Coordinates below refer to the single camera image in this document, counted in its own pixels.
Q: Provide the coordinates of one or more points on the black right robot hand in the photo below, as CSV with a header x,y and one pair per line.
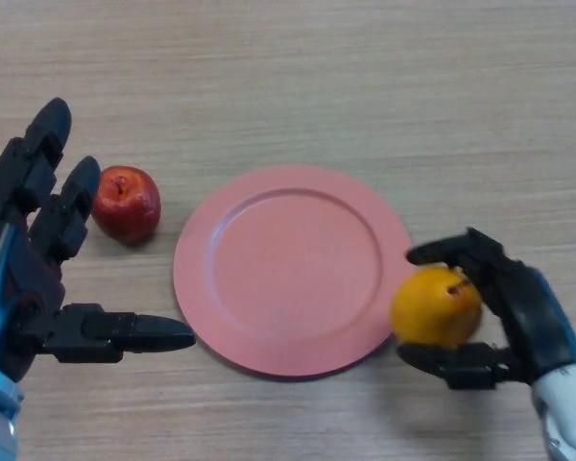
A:
x,y
537,326

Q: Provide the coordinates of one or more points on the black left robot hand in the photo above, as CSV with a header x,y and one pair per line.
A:
x,y
9,269

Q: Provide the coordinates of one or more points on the yellow pear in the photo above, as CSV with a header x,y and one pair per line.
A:
x,y
432,312

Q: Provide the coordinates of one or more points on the pink round plate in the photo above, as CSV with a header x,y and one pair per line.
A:
x,y
293,278

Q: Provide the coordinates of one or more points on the red apple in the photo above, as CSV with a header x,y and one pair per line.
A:
x,y
127,206

